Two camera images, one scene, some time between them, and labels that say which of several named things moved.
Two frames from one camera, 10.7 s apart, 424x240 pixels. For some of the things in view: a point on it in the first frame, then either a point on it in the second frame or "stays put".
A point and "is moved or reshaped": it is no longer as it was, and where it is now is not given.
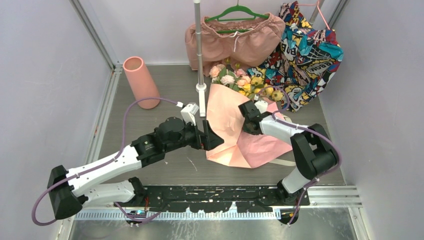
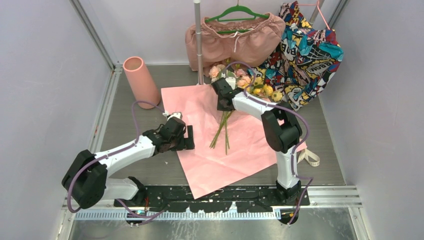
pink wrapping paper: x=240 y=148 is moved or reshaped
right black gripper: x=246 y=130 to x=220 y=107
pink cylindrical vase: x=140 y=82 stays put
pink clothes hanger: x=317 y=4 stays put
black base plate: x=218 y=198 stays put
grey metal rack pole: x=316 y=11 stays put
